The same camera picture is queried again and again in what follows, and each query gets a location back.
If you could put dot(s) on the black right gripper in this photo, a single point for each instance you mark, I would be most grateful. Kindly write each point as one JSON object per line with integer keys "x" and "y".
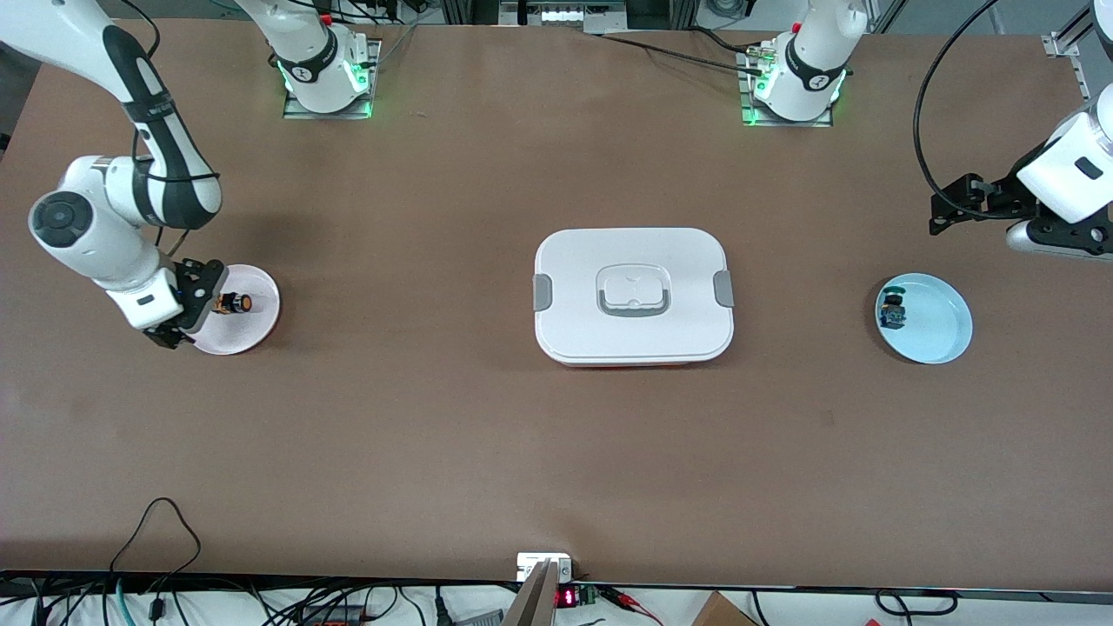
{"x": 195, "y": 284}

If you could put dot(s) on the small white box device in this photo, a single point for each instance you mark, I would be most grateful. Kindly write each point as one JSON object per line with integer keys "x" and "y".
{"x": 530, "y": 565}

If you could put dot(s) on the grey power adapter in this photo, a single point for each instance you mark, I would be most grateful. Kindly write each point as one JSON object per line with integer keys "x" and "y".
{"x": 478, "y": 619}

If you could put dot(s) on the pink round plate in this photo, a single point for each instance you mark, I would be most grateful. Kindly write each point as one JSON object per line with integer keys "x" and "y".
{"x": 252, "y": 330}

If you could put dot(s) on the red digit display module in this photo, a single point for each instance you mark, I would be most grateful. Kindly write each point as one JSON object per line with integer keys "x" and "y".
{"x": 567, "y": 597}

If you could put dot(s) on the light blue round plate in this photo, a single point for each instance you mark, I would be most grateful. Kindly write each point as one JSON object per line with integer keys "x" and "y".
{"x": 935, "y": 322}

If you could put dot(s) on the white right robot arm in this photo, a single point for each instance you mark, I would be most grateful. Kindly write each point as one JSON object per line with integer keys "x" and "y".
{"x": 96, "y": 235}

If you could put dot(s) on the brown cardboard box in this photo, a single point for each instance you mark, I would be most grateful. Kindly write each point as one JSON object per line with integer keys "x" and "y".
{"x": 722, "y": 613}

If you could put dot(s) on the aluminium corner bracket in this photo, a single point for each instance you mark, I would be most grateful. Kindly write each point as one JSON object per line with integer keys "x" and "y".
{"x": 1065, "y": 43}

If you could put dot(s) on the aluminium profile bar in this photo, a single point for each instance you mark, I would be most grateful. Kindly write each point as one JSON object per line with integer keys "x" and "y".
{"x": 535, "y": 600}

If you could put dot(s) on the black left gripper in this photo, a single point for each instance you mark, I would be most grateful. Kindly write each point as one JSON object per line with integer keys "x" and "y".
{"x": 1000, "y": 199}

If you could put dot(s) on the white power strip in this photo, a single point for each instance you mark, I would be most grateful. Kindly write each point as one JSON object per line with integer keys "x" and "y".
{"x": 565, "y": 15}

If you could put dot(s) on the white lunch box grey clips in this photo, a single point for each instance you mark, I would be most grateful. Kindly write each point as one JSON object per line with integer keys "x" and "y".
{"x": 574, "y": 261}

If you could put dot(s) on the red clip lead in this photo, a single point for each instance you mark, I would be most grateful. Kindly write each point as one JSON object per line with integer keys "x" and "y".
{"x": 630, "y": 602}

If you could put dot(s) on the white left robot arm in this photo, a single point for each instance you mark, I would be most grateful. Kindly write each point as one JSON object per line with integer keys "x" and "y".
{"x": 809, "y": 61}

